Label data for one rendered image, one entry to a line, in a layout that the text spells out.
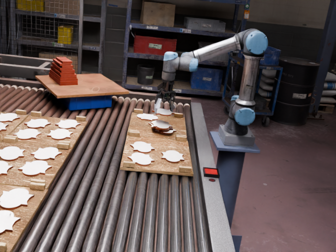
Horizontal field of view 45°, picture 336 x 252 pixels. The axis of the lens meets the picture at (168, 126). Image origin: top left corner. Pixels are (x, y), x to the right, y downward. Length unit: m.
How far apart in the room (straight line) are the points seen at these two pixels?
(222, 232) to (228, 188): 1.08
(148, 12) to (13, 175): 4.82
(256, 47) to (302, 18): 5.30
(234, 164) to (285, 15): 5.09
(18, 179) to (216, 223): 0.84
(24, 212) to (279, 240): 2.21
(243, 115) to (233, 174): 0.46
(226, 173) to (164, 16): 4.15
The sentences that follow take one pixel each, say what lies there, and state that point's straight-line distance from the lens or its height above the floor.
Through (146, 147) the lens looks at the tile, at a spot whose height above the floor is 0.95.
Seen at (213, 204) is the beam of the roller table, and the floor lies 0.92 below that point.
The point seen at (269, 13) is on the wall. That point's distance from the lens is 7.32.
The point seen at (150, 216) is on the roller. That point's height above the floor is 0.92.
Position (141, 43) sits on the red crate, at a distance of 6.35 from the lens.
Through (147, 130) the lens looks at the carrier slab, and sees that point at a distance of 2.40.
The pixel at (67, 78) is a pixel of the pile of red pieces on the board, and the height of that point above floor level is 1.09.
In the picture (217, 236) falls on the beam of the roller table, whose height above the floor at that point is 0.92.
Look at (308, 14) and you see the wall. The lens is 7.56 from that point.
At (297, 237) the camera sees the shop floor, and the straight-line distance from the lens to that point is 3.43.
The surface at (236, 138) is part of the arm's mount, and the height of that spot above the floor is 0.92.
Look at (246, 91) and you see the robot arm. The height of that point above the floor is 1.24.
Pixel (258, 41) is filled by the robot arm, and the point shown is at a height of 1.53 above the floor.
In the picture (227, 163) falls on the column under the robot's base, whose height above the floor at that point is 0.74.
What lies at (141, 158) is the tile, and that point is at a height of 0.95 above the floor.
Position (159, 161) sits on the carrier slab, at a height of 0.94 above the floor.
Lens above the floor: 1.80
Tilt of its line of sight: 20 degrees down
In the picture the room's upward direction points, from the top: 7 degrees clockwise
